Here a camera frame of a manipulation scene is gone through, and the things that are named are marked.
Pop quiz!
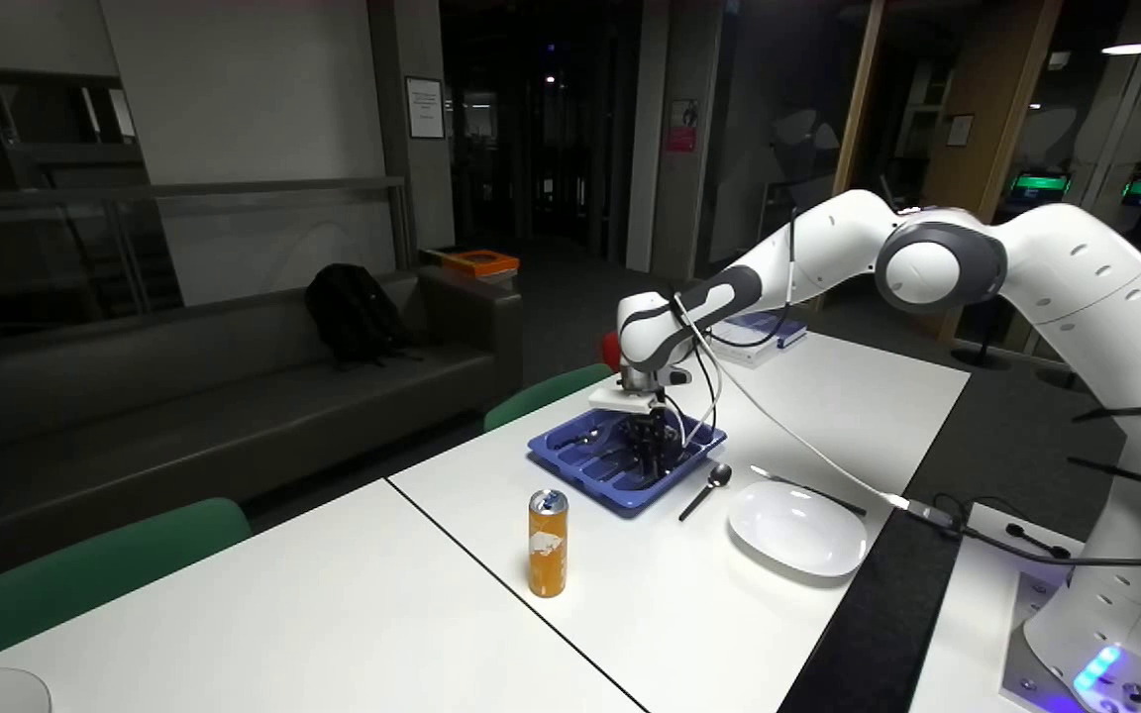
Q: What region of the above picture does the silver teaspoon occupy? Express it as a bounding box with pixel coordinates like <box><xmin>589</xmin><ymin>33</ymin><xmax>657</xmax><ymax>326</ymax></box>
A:
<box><xmin>558</xmin><ymin>414</ymin><xmax>619</xmax><ymax>450</ymax></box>

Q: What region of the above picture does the framed wall notice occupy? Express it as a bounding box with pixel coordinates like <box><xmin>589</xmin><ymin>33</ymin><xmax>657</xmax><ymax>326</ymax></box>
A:
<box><xmin>402</xmin><ymin>73</ymin><xmax>446</xmax><ymax>141</ymax></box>

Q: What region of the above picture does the grey sofa bench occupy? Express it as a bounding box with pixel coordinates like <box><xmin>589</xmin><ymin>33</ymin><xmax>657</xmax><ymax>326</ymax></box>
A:
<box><xmin>0</xmin><ymin>268</ymin><xmax>528</xmax><ymax>586</ymax></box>

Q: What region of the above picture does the glass balustrade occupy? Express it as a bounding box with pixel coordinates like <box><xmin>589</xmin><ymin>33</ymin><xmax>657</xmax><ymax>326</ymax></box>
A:
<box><xmin>0</xmin><ymin>172</ymin><xmax>408</xmax><ymax>330</ymax></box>

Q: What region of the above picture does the grey robot mounting plate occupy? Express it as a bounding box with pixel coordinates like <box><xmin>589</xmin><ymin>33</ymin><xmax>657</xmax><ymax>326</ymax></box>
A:
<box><xmin>1002</xmin><ymin>570</ymin><xmax>1141</xmax><ymax>713</ymax></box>

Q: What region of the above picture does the white plate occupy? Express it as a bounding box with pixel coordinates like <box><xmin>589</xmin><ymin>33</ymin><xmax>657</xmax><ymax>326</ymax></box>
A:
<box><xmin>721</xmin><ymin>476</ymin><xmax>870</xmax><ymax>586</ymax></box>

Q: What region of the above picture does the orange lidded waste bin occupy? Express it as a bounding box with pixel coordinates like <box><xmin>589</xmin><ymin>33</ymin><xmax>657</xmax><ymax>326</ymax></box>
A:
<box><xmin>416</xmin><ymin>245</ymin><xmax>528</xmax><ymax>386</ymax></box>

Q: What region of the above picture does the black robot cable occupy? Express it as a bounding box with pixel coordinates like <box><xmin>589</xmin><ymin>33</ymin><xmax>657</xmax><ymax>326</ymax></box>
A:
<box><xmin>882</xmin><ymin>492</ymin><xmax>1141</xmax><ymax>573</ymax></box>

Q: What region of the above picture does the white side table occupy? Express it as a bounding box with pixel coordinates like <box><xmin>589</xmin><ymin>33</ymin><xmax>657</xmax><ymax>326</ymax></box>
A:
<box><xmin>908</xmin><ymin>497</ymin><xmax>1089</xmax><ymax>713</ymax></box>

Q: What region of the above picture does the green chair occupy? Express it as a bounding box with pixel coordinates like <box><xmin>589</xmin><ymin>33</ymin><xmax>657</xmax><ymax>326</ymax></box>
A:
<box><xmin>479</xmin><ymin>361</ymin><xmax>619</xmax><ymax>437</ymax></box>
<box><xmin>0</xmin><ymin>493</ymin><xmax>254</xmax><ymax>683</ymax></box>

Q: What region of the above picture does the white cable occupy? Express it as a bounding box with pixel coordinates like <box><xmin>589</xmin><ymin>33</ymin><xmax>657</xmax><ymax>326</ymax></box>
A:
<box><xmin>669</xmin><ymin>291</ymin><xmax>920</xmax><ymax>513</ymax></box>

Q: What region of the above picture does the black table knife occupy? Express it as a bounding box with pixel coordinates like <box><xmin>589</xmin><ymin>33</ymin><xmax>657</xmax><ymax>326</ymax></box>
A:
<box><xmin>750</xmin><ymin>463</ymin><xmax>870</xmax><ymax>520</ymax></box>

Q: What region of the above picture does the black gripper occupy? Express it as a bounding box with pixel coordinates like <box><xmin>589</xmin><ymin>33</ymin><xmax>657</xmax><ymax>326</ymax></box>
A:
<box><xmin>622</xmin><ymin>386</ymin><xmax>689</xmax><ymax>470</ymax></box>

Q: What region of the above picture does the black backpack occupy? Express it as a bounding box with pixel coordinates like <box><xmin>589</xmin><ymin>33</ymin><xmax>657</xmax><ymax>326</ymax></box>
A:
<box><xmin>301</xmin><ymin>260</ymin><xmax>402</xmax><ymax>372</ymax></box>

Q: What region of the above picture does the blue plastic cutlery tray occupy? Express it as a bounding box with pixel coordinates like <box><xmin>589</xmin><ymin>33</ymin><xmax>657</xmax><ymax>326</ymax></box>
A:
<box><xmin>521</xmin><ymin>386</ymin><xmax>730</xmax><ymax>521</ymax></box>

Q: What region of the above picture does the blue book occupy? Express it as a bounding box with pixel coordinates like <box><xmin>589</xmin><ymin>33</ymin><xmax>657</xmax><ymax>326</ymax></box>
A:
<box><xmin>739</xmin><ymin>308</ymin><xmax>808</xmax><ymax>352</ymax></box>

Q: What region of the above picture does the orange drink can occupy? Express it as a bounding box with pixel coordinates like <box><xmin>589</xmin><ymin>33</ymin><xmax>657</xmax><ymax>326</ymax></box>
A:
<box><xmin>521</xmin><ymin>487</ymin><xmax>569</xmax><ymax>600</ymax></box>

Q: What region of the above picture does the red wall sign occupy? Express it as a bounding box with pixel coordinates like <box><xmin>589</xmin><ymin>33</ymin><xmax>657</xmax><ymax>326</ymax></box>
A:
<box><xmin>663</xmin><ymin>95</ymin><xmax>700</xmax><ymax>153</ymax></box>

